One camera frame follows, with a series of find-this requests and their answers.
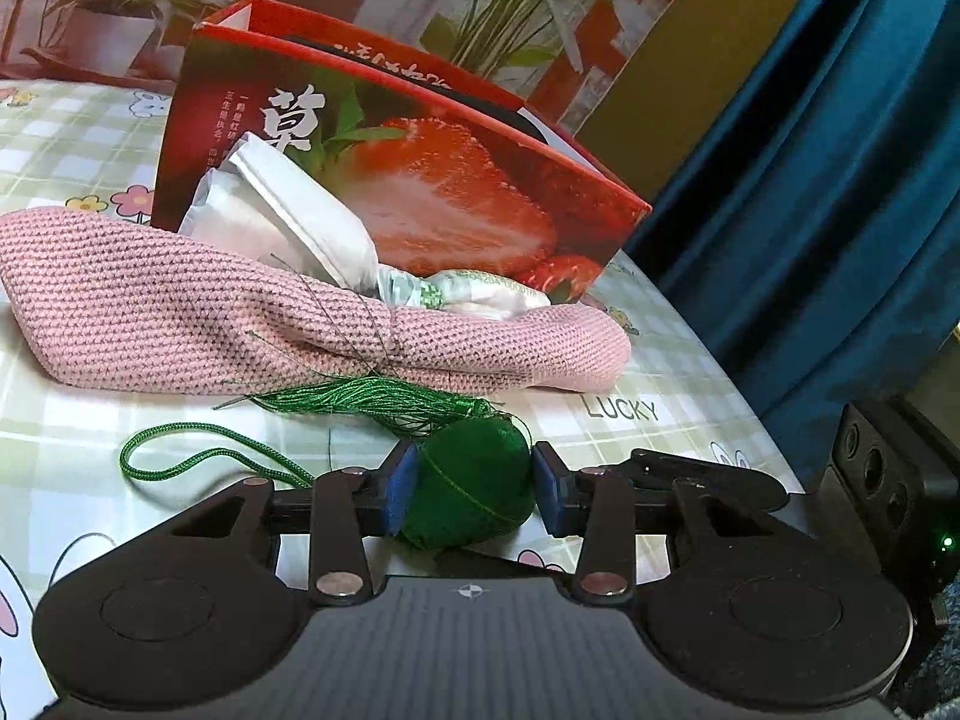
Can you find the printed backdrop cloth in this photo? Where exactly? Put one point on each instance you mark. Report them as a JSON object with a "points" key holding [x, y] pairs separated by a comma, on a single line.
{"points": [[525, 7]]}

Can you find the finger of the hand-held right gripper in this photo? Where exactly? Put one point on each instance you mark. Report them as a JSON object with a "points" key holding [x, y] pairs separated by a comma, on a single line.
{"points": [[735, 484]]}

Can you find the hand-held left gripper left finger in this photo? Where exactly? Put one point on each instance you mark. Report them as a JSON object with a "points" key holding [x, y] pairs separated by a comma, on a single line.
{"points": [[401, 491]]}

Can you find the pink knitted cloth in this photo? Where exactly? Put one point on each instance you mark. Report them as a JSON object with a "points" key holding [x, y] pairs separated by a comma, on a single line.
{"points": [[187, 315]]}

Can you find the white soft packet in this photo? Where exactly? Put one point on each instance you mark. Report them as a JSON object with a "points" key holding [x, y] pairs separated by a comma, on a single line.
{"points": [[300, 217]]}

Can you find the red strawberry print box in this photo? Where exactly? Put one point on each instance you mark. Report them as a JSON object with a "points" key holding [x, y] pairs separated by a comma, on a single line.
{"points": [[465, 187]]}

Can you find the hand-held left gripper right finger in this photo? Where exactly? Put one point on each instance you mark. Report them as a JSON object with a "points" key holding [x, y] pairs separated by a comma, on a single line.
{"points": [[546, 496]]}

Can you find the green tasselled sachet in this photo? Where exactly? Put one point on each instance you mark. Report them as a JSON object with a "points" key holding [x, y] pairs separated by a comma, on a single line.
{"points": [[465, 487]]}

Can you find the small green and white packet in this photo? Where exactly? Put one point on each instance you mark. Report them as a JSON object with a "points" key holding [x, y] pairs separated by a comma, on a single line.
{"points": [[465, 292]]}

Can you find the dark blue curtain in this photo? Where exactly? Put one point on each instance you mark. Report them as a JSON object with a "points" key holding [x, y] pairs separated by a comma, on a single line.
{"points": [[825, 202]]}

